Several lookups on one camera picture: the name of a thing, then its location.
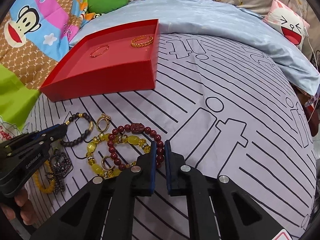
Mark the dark brown bead bracelet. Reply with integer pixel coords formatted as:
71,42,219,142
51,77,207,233
60,112,94,148

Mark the red cardboard tray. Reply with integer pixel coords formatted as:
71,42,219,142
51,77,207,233
40,19,159,102

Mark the dark red bead bracelet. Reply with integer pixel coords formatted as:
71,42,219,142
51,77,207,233
107,122,166,172

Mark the left hand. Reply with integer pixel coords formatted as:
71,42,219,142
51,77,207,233
1,187,37,225

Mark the purple garnet multi-strand bracelet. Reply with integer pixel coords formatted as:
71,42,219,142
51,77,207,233
45,149,74,194

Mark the striped lavender bed sheet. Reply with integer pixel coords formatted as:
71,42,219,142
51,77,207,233
24,34,316,239

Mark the gold chain bangle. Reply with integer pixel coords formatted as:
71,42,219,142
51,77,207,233
131,35,154,48

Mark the orange yellow bead bracelet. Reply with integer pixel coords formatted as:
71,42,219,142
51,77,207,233
32,159,56,195

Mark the light blue pillow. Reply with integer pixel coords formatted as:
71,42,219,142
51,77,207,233
69,0,319,96

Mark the cartoon monkey quilt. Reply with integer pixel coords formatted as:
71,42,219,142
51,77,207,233
1,0,92,141

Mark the thin rose gold bangle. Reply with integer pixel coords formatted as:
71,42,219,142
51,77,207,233
90,44,110,58

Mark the white charging cable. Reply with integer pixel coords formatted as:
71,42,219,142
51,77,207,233
303,27,320,126

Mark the yellow crystal bead bracelet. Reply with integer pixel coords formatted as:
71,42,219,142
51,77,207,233
86,132,152,179

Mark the gold ring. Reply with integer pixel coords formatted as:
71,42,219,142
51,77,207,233
95,113,111,133

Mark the pink cartoon face pillow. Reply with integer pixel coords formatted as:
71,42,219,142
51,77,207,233
263,0,310,50

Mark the gold hoop earring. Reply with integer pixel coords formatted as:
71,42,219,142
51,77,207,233
101,155,115,172

